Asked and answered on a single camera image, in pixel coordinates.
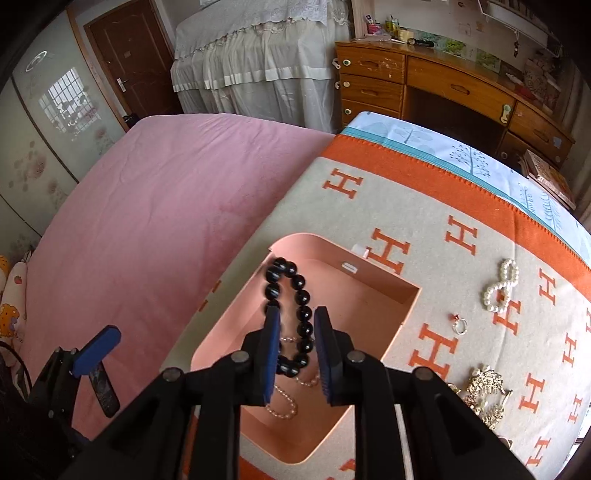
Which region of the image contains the thin pearl necklace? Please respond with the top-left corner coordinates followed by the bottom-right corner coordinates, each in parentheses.
top-left (263, 335), bottom-right (322, 421)

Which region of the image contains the black bead bracelet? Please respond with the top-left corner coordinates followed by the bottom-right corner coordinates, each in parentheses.
top-left (263, 256), bottom-right (317, 379)

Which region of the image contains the gold rhinestone brooch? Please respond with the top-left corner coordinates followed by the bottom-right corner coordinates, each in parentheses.
top-left (448, 365), bottom-right (513, 431)

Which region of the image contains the white pearl bracelet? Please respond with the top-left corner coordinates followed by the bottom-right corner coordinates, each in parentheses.
top-left (481, 257), bottom-right (521, 314)

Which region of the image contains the pink jewelry box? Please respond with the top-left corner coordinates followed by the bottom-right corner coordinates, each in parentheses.
top-left (190, 233), bottom-right (422, 465)

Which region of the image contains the pink bed sheet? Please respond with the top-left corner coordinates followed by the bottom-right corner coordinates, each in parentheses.
top-left (21, 114), bottom-right (332, 404)

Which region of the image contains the cartoon print pillow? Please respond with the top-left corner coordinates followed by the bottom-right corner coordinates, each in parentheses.
top-left (0, 256), bottom-right (27, 351)

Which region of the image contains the light blue patterned sheet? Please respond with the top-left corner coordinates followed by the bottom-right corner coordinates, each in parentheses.
top-left (342, 111), bottom-right (590, 264)

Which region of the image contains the white lace covered furniture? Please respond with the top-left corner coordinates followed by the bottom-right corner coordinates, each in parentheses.
top-left (170, 1), bottom-right (351, 133)

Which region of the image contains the stack of books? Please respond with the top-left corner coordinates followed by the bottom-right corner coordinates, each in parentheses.
top-left (521, 150), bottom-right (576, 211)

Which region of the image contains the wooden desk with drawers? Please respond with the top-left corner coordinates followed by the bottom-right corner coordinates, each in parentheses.
top-left (335, 40), bottom-right (574, 168)

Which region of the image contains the brown wooden door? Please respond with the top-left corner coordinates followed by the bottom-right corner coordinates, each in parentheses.
top-left (84, 1), bottom-right (182, 119)

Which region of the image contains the white wire wall shelf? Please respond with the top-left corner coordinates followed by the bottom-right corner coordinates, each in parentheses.
top-left (477, 0), bottom-right (563, 57)

